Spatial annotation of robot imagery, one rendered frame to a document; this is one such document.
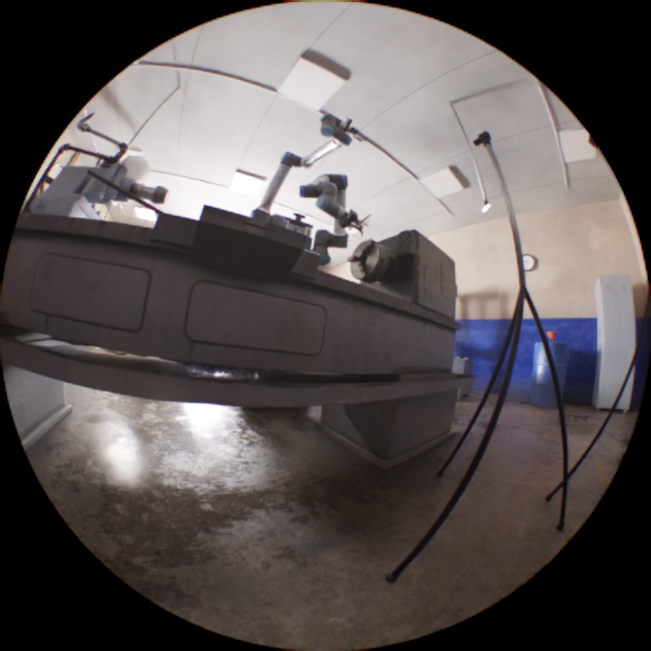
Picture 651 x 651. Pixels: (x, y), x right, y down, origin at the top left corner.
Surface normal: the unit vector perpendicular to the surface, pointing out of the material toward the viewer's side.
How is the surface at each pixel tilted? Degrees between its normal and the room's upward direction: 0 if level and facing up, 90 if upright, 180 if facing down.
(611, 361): 90
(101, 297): 90
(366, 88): 180
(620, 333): 90
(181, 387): 90
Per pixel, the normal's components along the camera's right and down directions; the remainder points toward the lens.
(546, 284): -0.83, -0.15
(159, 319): 0.55, 0.00
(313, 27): -0.12, 0.99
